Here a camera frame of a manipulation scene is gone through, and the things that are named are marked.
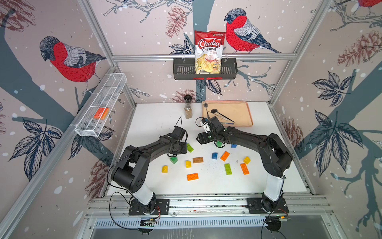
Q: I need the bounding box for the lime green long brick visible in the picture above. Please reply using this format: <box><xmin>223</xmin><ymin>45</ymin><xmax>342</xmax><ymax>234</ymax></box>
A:
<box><xmin>187</xmin><ymin>143</ymin><xmax>194</xmax><ymax>153</ymax></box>

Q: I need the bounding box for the brown brick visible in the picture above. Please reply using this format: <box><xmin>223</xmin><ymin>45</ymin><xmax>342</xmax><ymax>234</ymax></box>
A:
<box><xmin>193</xmin><ymin>157</ymin><xmax>204</xmax><ymax>164</ymax></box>

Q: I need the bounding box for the orange brick front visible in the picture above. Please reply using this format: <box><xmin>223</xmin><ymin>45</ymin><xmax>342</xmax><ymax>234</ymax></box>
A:
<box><xmin>187</xmin><ymin>173</ymin><xmax>199</xmax><ymax>181</ymax></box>

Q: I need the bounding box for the orange brick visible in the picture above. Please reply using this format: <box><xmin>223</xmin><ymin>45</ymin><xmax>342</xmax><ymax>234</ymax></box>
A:
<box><xmin>187</xmin><ymin>173</ymin><xmax>199</xmax><ymax>181</ymax></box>
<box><xmin>240</xmin><ymin>163</ymin><xmax>250</xmax><ymax>175</ymax></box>
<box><xmin>220</xmin><ymin>151</ymin><xmax>230</xmax><ymax>161</ymax></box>

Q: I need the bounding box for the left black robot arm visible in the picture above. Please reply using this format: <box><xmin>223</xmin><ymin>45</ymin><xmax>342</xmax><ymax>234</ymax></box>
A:
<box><xmin>110</xmin><ymin>135</ymin><xmax>188</xmax><ymax>214</ymax></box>

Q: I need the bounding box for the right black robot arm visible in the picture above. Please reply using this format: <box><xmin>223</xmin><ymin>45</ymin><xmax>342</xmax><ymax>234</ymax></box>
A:
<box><xmin>197</xmin><ymin>117</ymin><xmax>293</xmax><ymax>214</ymax></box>

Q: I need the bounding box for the blue square brick centre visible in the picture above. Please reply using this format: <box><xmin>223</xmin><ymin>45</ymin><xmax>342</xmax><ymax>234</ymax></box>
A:
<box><xmin>211</xmin><ymin>152</ymin><xmax>218</xmax><ymax>159</ymax></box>

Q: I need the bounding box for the black spoon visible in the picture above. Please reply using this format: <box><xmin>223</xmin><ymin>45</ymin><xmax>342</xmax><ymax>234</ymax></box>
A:
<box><xmin>211</xmin><ymin>109</ymin><xmax>234</xmax><ymax>123</ymax></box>

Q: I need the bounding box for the beige tray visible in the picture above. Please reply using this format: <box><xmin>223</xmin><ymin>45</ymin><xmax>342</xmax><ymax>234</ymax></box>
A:
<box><xmin>202</xmin><ymin>101</ymin><xmax>253</xmax><ymax>127</ymax></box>

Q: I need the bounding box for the orange brick centre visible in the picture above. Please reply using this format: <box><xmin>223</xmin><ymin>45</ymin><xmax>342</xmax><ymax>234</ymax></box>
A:
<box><xmin>220</xmin><ymin>151</ymin><xmax>230</xmax><ymax>161</ymax></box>

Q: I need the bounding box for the yellow brick left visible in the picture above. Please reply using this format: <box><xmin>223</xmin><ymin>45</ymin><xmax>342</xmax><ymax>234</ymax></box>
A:
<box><xmin>162</xmin><ymin>165</ymin><xmax>168</xmax><ymax>173</ymax></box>

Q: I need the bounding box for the small grey spoon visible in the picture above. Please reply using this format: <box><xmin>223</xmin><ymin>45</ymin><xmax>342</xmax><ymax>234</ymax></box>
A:
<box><xmin>204</xmin><ymin>103</ymin><xmax>210</xmax><ymax>119</ymax></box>

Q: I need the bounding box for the yellow brick right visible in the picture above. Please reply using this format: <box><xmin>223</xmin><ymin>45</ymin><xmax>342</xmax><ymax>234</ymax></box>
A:
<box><xmin>243</xmin><ymin>156</ymin><xmax>251</xmax><ymax>165</ymax></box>

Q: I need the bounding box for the lime green flat brick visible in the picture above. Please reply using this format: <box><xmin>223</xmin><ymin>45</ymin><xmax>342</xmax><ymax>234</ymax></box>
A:
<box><xmin>224</xmin><ymin>163</ymin><xmax>232</xmax><ymax>175</ymax></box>

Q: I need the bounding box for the orange flat brick right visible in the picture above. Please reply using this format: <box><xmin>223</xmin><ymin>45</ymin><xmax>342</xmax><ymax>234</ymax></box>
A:
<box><xmin>240</xmin><ymin>163</ymin><xmax>250</xmax><ymax>175</ymax></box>

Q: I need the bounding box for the glass spice shaker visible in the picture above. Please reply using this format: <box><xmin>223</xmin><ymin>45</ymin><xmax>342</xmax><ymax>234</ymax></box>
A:
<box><xmin>184</xmin><ymin>95</ymin><xmax>193</xmax><ymax>119</ymax></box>

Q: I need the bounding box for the Chuba cassava chips bag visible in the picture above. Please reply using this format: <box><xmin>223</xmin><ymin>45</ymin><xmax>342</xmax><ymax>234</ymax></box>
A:
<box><xmin>195</xmin><ymin>31</ymin><xmax>225</xmax><ymax>74</ymax></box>

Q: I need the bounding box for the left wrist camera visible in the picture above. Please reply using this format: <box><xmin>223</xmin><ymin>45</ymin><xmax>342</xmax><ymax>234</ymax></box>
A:
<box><xmin>170</xmin><ymin>126</ymin><xmax>188</xmax><ymax>141</ymax></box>

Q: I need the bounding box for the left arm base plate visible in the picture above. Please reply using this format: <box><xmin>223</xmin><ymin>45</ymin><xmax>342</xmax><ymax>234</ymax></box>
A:
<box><xmin>128</xmin><ymin>199</ymin><xmax>170</xmax><ymax>216</ymax></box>

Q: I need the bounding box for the black wall basket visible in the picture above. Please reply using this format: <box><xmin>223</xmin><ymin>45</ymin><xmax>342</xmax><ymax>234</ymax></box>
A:
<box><xmin>173</xmin><ymin>57</ymin><xmax>238</xmax><ymax>80</ymax></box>

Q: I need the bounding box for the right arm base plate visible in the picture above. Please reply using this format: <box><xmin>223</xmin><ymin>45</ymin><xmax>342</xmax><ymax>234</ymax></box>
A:
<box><xmin>245</xmin><ymin>197</ymin><xmax>289</xmax><ymax>214</ymax></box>

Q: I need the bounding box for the orange block in wire basket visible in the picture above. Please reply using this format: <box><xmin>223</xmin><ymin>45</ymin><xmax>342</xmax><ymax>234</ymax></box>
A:
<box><xmin>93</xmin><ymin>108</ymin><xmax>110</xmax><ymax>120</ymax></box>

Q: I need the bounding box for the white wire wall basket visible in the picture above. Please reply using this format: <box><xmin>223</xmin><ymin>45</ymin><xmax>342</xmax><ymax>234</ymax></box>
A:
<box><xmin>75</xmin><ymin>73</ymin><xmax>127</xmax><ymax>137</ymax></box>

